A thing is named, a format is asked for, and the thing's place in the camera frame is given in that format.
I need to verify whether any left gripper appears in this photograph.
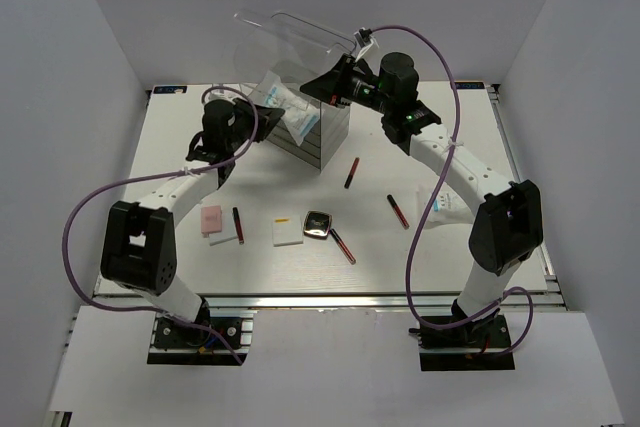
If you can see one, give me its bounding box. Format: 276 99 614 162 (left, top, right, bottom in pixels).
225 97 283 153

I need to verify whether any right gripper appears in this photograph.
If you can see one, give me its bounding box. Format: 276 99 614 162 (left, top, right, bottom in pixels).
300 54 394 116

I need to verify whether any white cotton pad pack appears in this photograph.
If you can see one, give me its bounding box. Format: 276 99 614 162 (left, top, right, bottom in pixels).
252 71 321 146
416 185 474 230

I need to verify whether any clear acrylic drawer organizer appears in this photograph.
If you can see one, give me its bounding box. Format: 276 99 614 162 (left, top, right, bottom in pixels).
233 9 356 171

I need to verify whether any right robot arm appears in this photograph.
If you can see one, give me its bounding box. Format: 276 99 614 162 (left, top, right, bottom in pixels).
300 52 543 346

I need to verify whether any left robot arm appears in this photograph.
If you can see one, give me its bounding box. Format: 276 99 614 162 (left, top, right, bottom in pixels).
100 98 284 346

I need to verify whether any pink makeup card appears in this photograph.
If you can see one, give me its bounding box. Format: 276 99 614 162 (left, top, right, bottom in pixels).
200 205 223 236

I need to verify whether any dark red lip gloss left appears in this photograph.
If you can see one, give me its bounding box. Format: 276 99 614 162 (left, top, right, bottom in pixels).
232 206 245 245

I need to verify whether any blue label left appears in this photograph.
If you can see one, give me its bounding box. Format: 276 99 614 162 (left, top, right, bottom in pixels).
152 85 187 95

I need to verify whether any blue label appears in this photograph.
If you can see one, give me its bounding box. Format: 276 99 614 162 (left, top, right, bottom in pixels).
455 81 485 90
152 85 187 95

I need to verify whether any white square compact box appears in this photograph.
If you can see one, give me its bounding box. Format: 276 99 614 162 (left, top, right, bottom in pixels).
272 215 303 247

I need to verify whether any black gold compact case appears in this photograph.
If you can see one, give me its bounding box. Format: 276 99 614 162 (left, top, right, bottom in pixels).
303 211 332 240

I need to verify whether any white flat packet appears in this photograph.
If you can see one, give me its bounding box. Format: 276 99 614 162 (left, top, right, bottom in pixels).
208 232 237 246

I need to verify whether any blue label right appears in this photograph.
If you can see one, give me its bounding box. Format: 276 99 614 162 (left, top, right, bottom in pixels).
455 81 485 90

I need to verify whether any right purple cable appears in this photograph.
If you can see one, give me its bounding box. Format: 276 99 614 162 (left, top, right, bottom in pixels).
354 24 534 359

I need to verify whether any purple cable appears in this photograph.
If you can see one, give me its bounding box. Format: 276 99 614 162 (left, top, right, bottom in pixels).
354 24 534 359
62 86 261 366

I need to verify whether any aluminium front rail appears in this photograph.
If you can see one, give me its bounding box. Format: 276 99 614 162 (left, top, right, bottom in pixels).
206 292 566 311

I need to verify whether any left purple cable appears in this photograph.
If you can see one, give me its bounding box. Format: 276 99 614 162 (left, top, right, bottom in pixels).
62 86 261 366

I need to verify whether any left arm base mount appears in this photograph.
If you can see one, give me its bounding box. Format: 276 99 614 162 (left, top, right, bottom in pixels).
147 314 253 367

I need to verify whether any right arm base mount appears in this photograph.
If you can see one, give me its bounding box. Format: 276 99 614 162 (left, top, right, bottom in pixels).
408 314 515 372

